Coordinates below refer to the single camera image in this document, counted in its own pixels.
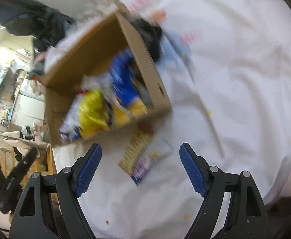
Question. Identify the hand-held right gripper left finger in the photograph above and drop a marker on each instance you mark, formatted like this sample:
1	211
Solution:
89	171

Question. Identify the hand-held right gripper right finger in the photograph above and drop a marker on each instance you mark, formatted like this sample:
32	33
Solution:
192	171

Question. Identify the waffle print snack packet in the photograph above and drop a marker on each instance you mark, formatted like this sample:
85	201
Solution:
135	154

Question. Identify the cardboard box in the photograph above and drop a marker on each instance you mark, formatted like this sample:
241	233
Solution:
140	54

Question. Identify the wooden rack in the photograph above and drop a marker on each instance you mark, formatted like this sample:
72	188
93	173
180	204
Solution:
0	149

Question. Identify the orange yellow snack packet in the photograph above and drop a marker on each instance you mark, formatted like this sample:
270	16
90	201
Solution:
125	115

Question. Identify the white cabinet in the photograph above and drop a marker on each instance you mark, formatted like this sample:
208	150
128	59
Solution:
28	107

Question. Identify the white red snack packet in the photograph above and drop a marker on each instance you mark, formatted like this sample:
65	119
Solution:
90	84

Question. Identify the royal blue snack packet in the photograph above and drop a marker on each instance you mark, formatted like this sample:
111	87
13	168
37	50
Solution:
123	84

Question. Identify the white printed blanket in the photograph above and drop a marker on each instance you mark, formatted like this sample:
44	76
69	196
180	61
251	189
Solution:
235	79

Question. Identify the dark fluffy cloth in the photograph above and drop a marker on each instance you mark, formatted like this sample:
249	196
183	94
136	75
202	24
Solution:
148	37

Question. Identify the dark jacket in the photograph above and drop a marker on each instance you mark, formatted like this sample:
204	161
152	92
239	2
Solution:
35	22

